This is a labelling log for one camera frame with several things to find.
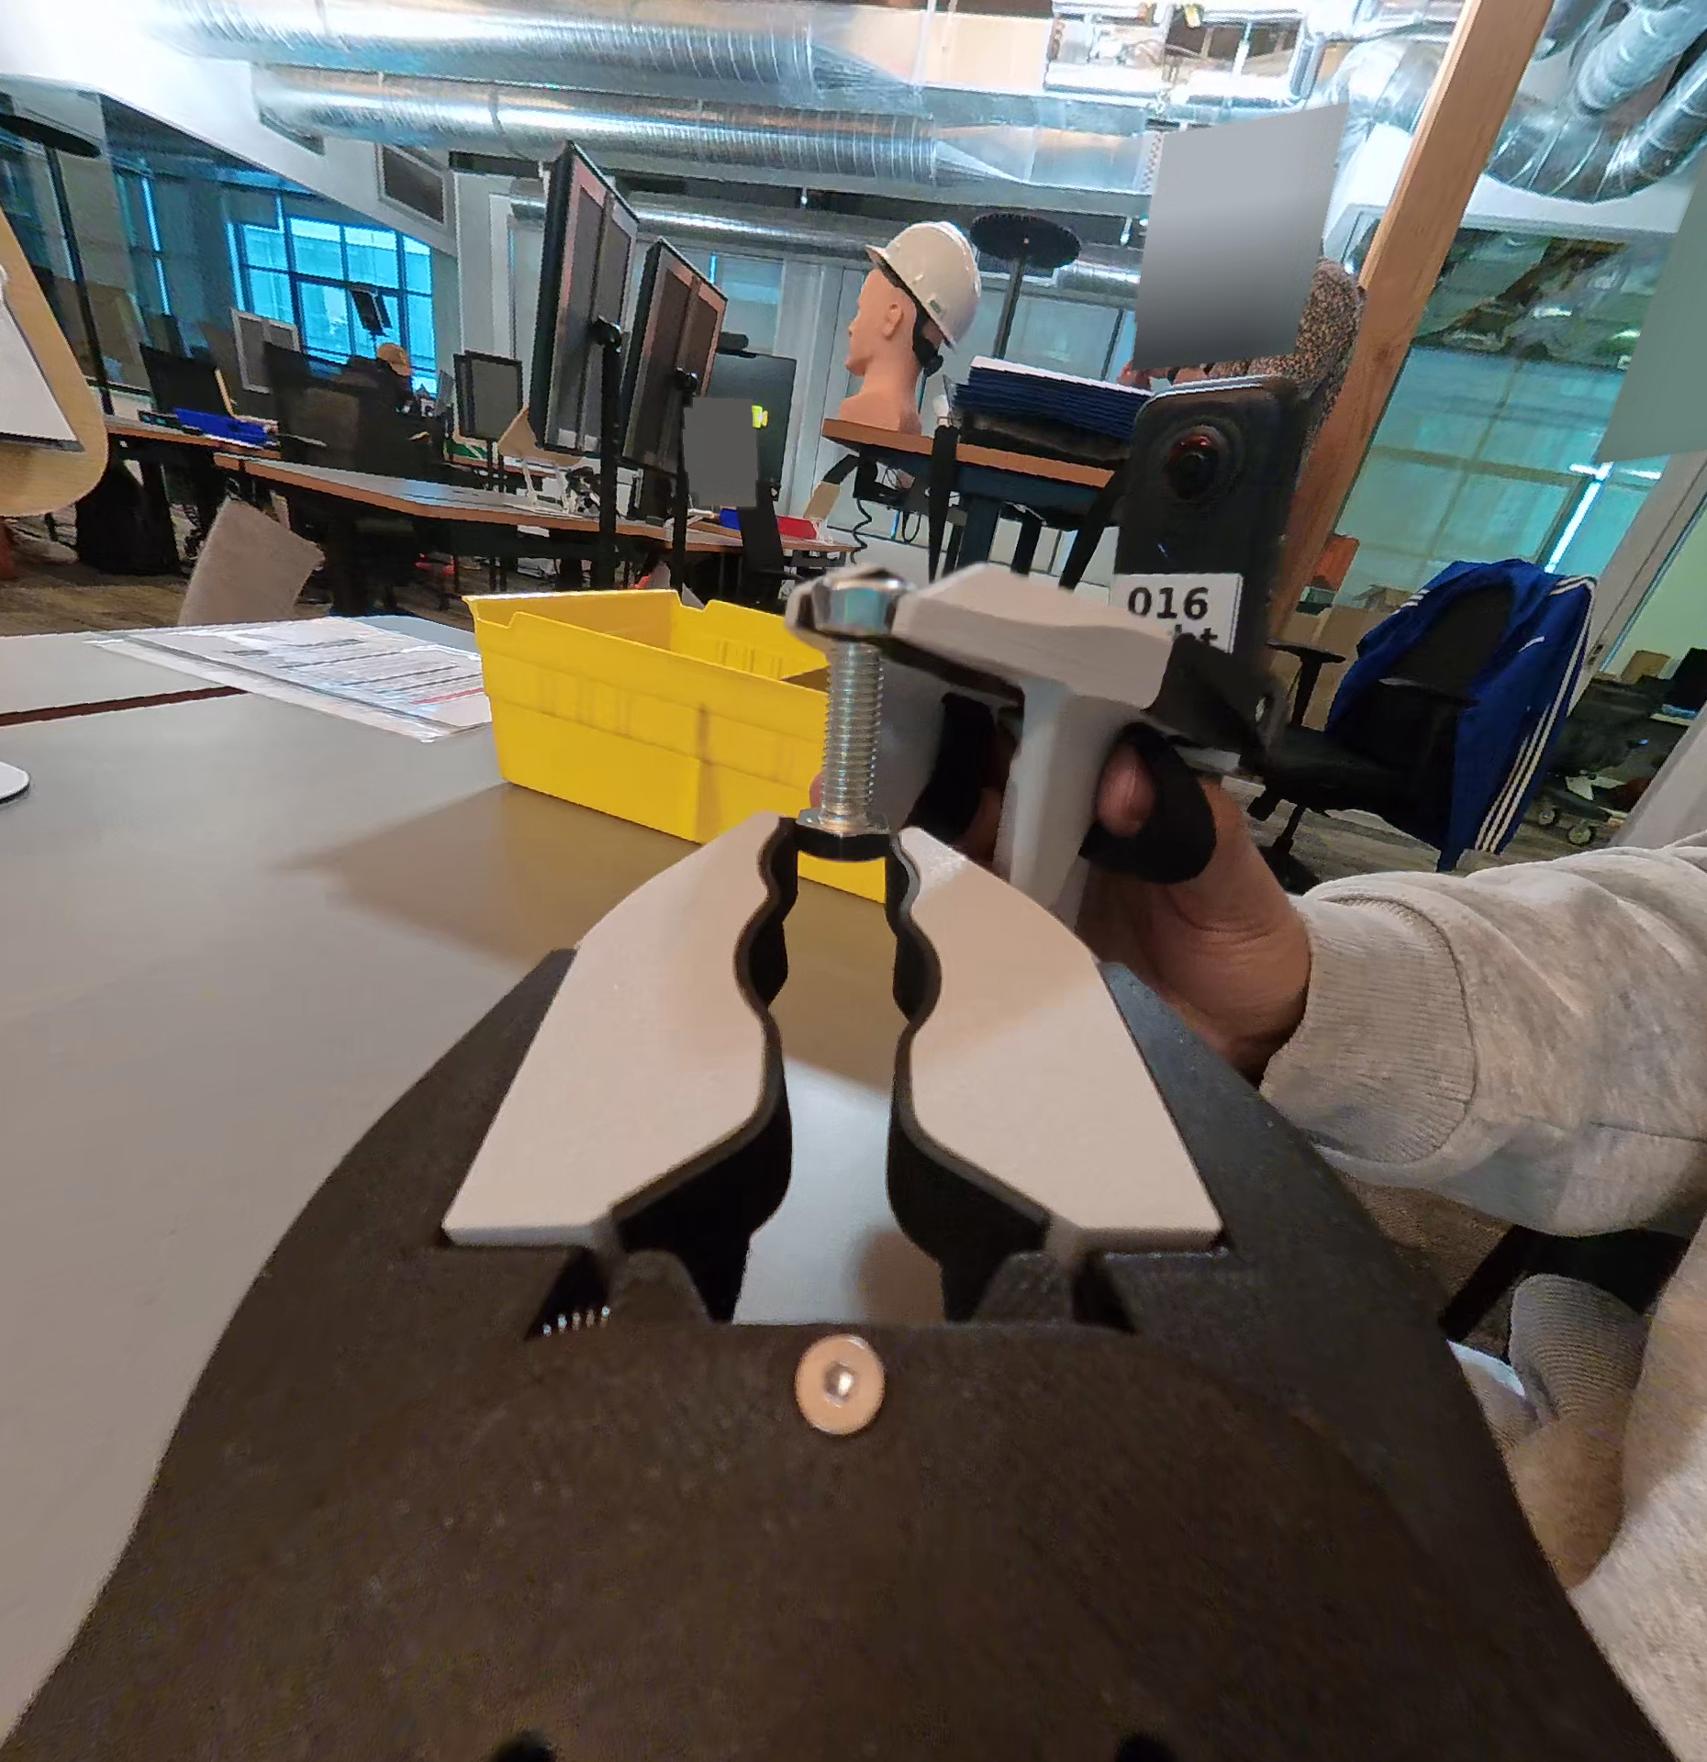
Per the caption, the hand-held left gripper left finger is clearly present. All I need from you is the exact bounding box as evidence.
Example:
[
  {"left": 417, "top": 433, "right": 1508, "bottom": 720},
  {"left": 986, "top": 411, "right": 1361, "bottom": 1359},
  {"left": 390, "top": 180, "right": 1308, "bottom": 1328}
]
[{"left": 442, "top": 812, "right": 797, "bottom": 1321}]

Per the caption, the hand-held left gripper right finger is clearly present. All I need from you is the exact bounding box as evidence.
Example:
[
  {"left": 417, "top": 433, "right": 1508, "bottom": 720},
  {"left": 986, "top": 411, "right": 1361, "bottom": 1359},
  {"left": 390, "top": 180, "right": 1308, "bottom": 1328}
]
[{"left": 882, "top": 825, "right": 1224, "bottom": 1321}]

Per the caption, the steel hex bolt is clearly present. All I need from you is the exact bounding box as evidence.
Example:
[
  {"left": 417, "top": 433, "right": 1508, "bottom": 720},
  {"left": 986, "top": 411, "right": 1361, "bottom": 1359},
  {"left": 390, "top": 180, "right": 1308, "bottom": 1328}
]
[{"left": 811, "top": 571, "right": 916, "bottom": 827}]

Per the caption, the person's right forearm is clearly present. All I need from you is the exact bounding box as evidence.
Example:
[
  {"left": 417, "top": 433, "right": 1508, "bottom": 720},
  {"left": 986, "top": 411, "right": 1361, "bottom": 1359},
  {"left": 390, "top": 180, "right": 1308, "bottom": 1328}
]
[{"left": 1259, "top": 825, "right": 1707, "bottom": 1240}]

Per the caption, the long wooden office desk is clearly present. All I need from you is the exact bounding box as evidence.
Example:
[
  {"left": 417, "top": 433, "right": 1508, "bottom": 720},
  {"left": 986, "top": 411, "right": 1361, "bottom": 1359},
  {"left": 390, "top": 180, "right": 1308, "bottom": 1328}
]
[{"left": 110, "top": 411, "right": 800, "bottom": 607}]

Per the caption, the grey desk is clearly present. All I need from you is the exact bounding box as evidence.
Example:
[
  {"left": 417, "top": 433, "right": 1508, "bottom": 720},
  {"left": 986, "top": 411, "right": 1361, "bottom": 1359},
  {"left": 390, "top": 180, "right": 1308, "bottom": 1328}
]
[{"left": 0, "top": 624, "right": 965, "bottom": 1736}]

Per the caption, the person's right hand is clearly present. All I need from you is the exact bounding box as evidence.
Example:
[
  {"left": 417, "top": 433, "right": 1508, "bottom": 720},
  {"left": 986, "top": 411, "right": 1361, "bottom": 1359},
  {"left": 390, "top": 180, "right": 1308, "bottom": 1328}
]
[{"left": 956, "top": 763, "right": 1313, "bottom": 1081}]

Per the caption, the wooden top table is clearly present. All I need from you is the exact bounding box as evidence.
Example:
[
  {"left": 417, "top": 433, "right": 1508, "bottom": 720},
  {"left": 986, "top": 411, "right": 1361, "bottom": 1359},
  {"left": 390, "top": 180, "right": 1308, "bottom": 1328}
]
[{"left": 822, "top": 411, "right": 1116, "bottom": 607}]

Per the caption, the stack of blue panels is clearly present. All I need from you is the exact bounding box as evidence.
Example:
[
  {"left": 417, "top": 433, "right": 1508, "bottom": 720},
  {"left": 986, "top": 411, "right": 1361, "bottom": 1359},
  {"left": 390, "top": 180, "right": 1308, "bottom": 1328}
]
[{"left": 956, "top": 355, "right": 1158, "bottom": 442}]

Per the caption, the yellow plastic bin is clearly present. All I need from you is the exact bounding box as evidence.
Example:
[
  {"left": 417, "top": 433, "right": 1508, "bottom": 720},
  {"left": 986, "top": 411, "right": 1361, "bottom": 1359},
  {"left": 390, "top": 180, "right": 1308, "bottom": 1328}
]
[{"left": 464, "top": 588, "right": 889, "bottom": 902}]

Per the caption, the mannequin head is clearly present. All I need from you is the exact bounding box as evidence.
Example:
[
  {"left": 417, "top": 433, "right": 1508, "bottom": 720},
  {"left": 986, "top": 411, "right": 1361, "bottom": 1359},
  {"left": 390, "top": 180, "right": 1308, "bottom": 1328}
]
[{"left": 846, "top": 261, "right": 939, "bottom": 433}]

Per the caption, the black office chair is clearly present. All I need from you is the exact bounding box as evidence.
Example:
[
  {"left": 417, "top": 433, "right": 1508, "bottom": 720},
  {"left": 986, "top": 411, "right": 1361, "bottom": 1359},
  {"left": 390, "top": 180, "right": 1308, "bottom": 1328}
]
[{"left": 1253, "top": 633, "right": 1476, "bottom": 896}]

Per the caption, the tall black monitor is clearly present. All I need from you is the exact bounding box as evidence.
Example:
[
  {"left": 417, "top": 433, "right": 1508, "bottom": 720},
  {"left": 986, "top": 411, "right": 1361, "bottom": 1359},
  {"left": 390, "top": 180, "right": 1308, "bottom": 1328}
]
[
  {"left": 527, "top": 142, "right": 642, "bottom": 458},
  {"left": 616, "top": 238, "right": 728, "bottom": 477}
]

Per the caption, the blue striped jacket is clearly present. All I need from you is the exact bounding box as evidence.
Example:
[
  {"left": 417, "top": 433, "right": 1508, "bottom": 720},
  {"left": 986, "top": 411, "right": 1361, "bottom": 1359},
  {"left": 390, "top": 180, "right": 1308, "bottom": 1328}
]
[{"left": 1327, "top": 562, "right": 1595, "bottom": 869}]

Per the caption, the black floor lamp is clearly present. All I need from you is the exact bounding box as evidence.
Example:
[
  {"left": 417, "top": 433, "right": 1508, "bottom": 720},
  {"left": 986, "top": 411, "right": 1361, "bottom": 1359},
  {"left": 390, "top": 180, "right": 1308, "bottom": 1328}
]
[
  {"left": 0, "top": 113, "right": 111, "bottom": 414},
  {"left": 967, "top": 210, "right": 1082, "bottom": 358}
]

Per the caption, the white hard hat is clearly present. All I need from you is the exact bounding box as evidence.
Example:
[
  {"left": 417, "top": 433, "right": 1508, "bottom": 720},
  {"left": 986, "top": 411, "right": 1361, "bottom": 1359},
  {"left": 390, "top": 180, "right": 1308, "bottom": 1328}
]
[{"left": 865, "top": 218, "right": 983, "bottom": 348}]

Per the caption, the small black monitor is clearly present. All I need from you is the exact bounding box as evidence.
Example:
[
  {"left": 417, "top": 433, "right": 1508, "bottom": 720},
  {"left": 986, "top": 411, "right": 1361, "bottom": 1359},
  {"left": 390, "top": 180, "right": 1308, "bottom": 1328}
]
[{"left": 450, "top": 350, "right": 526, "bottom": 442}]

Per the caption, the laminated paper sheet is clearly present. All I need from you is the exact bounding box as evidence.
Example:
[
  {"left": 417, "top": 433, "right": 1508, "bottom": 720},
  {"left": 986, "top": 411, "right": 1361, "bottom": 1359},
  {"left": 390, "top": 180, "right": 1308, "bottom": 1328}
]
[{"left": 93, "top": 617, "right": 487, "bottom": 742}]

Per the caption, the grey cardboard sheet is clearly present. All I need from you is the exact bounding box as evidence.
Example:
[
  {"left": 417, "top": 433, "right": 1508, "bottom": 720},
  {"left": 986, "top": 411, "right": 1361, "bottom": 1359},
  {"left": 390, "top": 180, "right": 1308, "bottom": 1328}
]
[{"left": 178, "top": 496, "right": 324, "bottom": 626}]

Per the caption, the wood and white document stand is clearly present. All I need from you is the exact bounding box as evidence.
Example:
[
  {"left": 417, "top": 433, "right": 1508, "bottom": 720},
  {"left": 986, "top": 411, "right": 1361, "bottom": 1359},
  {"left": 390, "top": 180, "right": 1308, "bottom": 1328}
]
[{"left": 0, "top": 151, "right": 110, "bottom": 814}]

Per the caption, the person's grey sweatshirt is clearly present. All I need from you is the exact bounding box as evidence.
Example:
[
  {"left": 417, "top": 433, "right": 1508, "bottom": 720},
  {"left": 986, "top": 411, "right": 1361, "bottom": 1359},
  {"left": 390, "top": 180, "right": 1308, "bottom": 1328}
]
[{"left": 1460, "top": 1212, "right": 1707, "bottom": 1762}]

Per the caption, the printed instruction sheet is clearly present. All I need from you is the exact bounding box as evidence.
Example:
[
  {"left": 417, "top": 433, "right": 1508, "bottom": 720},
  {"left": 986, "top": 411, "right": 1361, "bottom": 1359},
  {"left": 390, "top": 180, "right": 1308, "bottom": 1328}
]
[{"left": 0, "top": 253, "right": 85, "bottom": 448}]

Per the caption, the wooden post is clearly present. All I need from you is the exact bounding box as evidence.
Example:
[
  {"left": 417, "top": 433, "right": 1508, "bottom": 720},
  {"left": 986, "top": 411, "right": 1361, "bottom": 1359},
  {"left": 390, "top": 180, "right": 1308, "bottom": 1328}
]
[{"left": 1272, "top": 0, "right": 1557, "bottom": 635}]

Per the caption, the silver ventilation duct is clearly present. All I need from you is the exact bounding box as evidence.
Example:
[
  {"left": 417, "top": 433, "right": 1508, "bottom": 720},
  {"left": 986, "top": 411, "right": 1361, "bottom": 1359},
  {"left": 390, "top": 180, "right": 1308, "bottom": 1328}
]
[
  {"left": 1486, "top": 0, "right": 1707, "bottom": 200},
  {"left": 254, "top": 68, "right": 1158, "bottom": 180}
]

